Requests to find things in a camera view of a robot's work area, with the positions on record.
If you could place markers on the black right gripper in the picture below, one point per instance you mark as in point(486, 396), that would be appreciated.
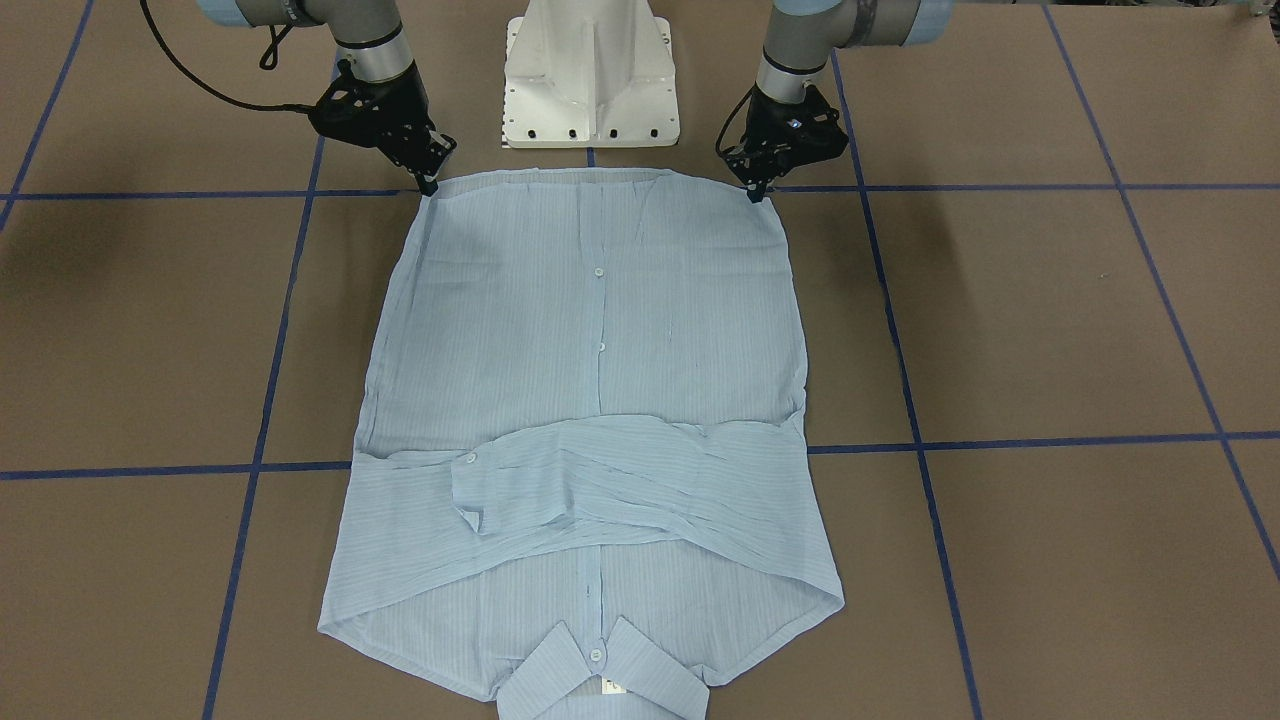
point(399, 111)

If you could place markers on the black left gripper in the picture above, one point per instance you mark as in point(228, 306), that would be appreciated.
point(768, 125)

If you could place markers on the light blue button shirt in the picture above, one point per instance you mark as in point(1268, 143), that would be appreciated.
point(580, 485)

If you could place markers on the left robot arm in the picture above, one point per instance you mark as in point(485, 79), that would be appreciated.
point(801, 35)

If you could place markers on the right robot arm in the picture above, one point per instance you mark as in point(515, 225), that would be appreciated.
point(370, 34)

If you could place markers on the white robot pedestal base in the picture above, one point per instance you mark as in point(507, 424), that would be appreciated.
point(589, 75)

